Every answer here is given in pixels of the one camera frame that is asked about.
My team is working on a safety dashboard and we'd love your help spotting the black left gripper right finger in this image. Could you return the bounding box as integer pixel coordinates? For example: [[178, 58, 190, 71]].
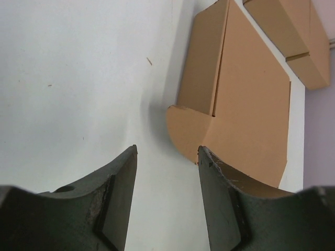
[[198, 146, 334, 250]]

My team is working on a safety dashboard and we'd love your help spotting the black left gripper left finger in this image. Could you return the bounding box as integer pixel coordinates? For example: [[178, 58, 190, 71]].
[[1, 145, 138, 250]]

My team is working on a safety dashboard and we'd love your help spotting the cardboard box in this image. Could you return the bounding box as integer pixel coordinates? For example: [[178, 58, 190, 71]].
[[166, 1, 291, 187], [286, 1, 330, 90], [243, 0, 311, 58]]

